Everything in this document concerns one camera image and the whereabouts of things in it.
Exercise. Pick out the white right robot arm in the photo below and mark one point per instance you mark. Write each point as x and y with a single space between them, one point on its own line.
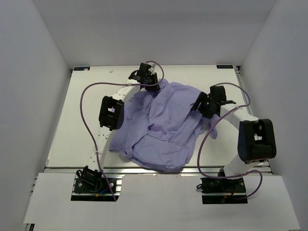
256 139

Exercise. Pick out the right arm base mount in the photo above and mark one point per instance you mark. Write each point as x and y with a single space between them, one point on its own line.
222 191

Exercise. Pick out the dark left corner label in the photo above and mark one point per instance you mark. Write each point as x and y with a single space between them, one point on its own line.
84 68

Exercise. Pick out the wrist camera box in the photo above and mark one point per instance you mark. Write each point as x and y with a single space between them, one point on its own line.
218 94
144 70

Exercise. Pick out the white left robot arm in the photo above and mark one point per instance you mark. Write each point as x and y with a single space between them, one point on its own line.
111 114

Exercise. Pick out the dark table corner label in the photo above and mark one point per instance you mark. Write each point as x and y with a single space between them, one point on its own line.
221 66

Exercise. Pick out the white front cover board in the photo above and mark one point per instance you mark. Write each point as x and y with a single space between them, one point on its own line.
157 203

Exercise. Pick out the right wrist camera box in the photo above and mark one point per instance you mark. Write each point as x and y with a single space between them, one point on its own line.
218 94

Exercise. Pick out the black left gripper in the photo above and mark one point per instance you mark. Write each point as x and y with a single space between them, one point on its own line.
155 87

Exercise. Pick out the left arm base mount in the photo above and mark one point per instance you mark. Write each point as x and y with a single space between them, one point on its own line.
91 185

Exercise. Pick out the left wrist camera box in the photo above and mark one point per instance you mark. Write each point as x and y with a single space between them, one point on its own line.
144 70

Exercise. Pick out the lilac zip jacket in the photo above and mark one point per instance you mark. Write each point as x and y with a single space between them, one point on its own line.
160 130

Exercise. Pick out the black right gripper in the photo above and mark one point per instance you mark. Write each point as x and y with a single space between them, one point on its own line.
202 98

